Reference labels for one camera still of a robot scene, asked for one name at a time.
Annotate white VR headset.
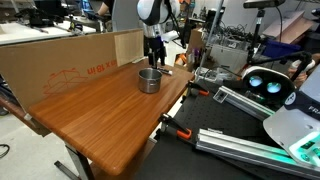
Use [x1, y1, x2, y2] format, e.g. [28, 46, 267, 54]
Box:
[240, 65, 297, 108]

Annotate silver metal bracket block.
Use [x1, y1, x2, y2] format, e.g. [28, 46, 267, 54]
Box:
[195, 128, 320, 179]

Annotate flat brown cardboard sheets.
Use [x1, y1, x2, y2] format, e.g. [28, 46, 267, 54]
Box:
[262, 9, 315, 45]

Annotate black perforated breadboard plate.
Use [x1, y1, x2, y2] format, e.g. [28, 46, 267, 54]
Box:
[133, 84, 320, 180]

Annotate small brown cardboard box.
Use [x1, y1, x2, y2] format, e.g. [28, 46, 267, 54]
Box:
[186, 27, 208, 56]

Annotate aluminium extrusion rail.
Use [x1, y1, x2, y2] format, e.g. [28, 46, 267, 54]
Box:
[212, 85, 279, 122]

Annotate black camera stand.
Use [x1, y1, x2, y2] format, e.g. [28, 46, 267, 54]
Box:
[245, 8, 268, 68]

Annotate black clamp with orange handle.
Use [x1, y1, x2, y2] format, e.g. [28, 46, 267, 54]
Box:
[186, 81, 211, 98]
[159, 113, 194, 141]

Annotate small steel pot bowl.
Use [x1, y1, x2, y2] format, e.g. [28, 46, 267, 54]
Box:
[137, 67, 163, 94]

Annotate brown cardboard box sheet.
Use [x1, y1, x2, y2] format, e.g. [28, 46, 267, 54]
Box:
[0, 28, 145, 138]

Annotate dark metal table leg frame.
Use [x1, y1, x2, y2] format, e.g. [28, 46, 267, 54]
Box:
[54, 143, 96, 180]

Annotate black marker with white cap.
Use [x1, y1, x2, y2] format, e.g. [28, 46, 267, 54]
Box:
[157, 67, 174, 76]

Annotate grey equipment box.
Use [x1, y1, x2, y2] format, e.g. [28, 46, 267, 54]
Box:
[209, 42, 250, 73]

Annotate person in white shirt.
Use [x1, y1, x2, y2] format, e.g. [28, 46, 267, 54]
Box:
[96, 0, 141, 33]

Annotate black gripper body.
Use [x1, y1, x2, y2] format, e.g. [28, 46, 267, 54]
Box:
[143, 35, 167, 56]

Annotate black stereo camera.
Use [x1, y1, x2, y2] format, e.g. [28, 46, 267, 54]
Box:
[242, 0, 287, 10]

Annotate silver metal pole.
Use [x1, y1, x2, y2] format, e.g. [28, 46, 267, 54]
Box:
[199, 0, 225, 79]

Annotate blue plastic bin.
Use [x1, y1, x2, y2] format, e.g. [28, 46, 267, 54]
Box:
[262, 38, 303, 58]

